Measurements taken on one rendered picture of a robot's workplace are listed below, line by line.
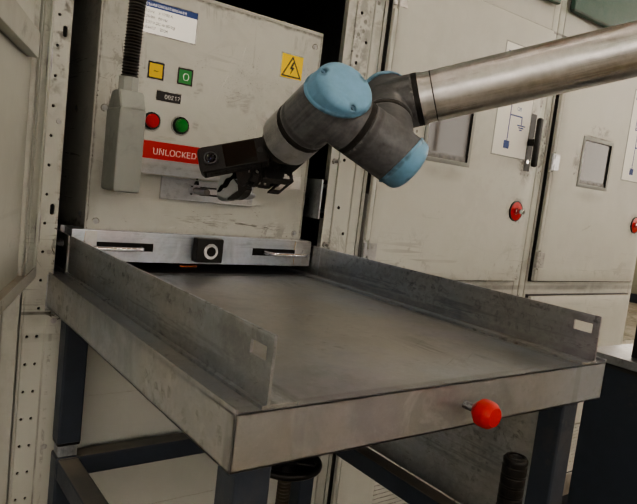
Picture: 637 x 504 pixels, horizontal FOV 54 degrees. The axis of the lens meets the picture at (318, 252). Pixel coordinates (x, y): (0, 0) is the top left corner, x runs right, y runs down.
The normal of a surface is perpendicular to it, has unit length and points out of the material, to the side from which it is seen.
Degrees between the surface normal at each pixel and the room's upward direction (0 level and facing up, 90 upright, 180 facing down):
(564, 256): 90
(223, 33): 90
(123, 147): 90
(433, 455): 90
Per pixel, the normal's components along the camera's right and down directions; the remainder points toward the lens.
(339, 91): 0.50, -0.41
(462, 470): -0.80, -0.04
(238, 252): 0.58, 0.15
